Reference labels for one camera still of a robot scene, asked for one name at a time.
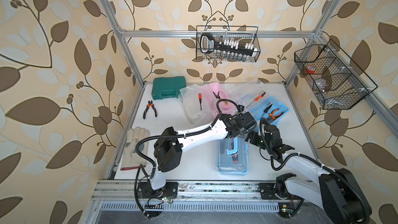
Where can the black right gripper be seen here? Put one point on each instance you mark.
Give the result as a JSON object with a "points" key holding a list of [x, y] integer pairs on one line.
{"points": [[255, 135]]}

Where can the blue clear-lid toolbox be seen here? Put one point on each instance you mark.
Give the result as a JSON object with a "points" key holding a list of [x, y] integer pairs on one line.
{"points": [[231, 156]]}

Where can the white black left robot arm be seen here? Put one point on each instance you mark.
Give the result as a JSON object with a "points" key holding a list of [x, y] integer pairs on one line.
{"points": [[170, 146]]}

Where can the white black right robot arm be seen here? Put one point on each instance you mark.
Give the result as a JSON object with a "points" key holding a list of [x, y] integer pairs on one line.
{"points": [[336, 191]]}

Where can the orange black needle-nose pliers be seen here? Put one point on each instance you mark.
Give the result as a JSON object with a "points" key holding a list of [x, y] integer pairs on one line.
{"points": [[274, 115]]}

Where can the black orange screwdriver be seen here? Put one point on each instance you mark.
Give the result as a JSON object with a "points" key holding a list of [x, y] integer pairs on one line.
{"points": [[235, 158]]}

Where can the light blue open toolbox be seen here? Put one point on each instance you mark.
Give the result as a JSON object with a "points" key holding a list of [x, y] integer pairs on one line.
{"points": [[247, 92]]}

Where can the black yellow long screwdriver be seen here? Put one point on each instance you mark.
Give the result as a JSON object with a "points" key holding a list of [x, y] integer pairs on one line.
{"points": [[268, 108]]}

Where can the pink open toolbox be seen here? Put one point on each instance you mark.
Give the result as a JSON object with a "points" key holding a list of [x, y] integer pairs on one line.
{"points": [[190, 102]]}

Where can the small red screwdriver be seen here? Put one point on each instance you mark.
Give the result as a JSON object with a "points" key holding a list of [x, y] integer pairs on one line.
{"points": [[200, 100]]}

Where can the black socket wrench set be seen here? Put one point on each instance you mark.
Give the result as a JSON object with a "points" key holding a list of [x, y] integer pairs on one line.
{"points": [[228, 43]]}

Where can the green plastic tool case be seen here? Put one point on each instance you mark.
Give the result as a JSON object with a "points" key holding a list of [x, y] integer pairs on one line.
{"points": [[167, 87]]}

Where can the red tape roll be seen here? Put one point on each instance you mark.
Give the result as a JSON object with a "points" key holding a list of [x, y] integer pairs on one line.
{"points": [[309, 70]]}

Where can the beige work glove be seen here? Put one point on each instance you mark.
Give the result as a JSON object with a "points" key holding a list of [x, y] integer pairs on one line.
{"points": [[130, 159]]}

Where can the orange handled flat screwdriver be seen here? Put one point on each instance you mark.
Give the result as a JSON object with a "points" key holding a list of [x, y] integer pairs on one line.
{"points": [[262, 94]]}

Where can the yellow handled pliers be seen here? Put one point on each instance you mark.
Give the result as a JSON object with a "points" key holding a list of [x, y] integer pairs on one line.
{"points": [[217, 96]]}

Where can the black wire basket centre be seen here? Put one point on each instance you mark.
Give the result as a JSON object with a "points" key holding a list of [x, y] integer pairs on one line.
{"points": [[228, 29]]}

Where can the black wire basket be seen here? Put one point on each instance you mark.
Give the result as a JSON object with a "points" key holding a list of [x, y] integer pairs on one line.
{"points": [[228, 29], [340, 81]]}

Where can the black wire basket right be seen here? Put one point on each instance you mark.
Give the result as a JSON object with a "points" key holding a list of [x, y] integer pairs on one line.
{"points": [[340, 81]]}

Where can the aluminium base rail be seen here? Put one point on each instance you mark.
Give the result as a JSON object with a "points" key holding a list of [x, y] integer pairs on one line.
{"points": [[192, 196]]}

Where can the aluminium frame post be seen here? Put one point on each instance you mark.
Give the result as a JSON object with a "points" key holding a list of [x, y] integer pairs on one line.
{"points": [[111, 17]]}

